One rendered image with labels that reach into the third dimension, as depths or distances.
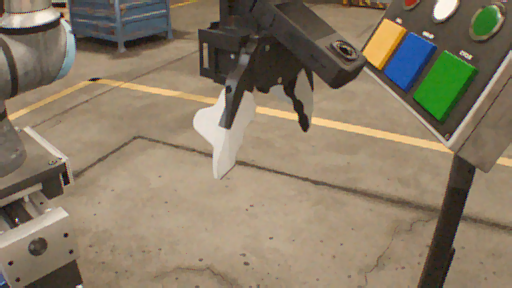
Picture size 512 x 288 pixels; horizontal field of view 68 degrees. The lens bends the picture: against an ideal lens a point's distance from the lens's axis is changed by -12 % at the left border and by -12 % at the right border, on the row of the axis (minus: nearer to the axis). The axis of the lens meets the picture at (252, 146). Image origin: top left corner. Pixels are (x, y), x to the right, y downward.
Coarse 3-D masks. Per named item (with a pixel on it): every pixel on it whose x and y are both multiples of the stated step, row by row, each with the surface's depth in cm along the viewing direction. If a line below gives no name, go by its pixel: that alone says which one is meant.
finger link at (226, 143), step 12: (252, 96) 41; (216, 108) 42; (240, 108) 40; (252, 108) 41; (204, 120) 43; (216, 120) 42; (240, 120) 40; (204, 132) 43; (216, 132) 41; (228, 132) 40; (240, 132) 41; (216, 144) 41; (228, 144) 40; (240, 144) 42; (216, 156) 41; (228, 156) 41; (216, 168) 42; (228, 168) 42
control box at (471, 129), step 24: (432, 0) 57; (480, 0) 47; (504, 0) 43; (408, 24) 61; (432, 24) 55; (456, 24) 50; (504, 24) 42; (456, 48) 48; (480, 48) 44; (504, 48) 41; (480, 72) 43; (504, 72) 40; (408, 96) 54; (480, 96) 42; (504, 96) 42; (432, 120) 48; (456, 120) 44; (480, 120) 43; (504, 120) 43; (456, 144) 44; (480, 144) 44; (504, 144) 44; (480, 168) 46
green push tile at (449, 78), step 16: (448, 64) 48; (464, 64) 45; (432, 80) 50; (448, 80) 47; (464, 80) 44; (416, 96) 51; (432, 96) 48; (448, 96) 46; (432, 112) 47; (448, 112) 45
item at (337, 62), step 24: (264, 0) 38; (288, 0) 39; (264, 24) 39; (288, 24) 37; (312, 24) 38; (288, 48) 38; (312, 48) 36; (336, 48) 36; (336, 72) 36; (360, 72) 38
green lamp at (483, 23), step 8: (488, 8) 45; (496, 8) 43; (480, 16) 46; (488, 16) 44; (496, 16) 43; (480, 24) 45; (488, 24) 44; (496, 24) 43; (480, 32) 45; (488, 32) 44
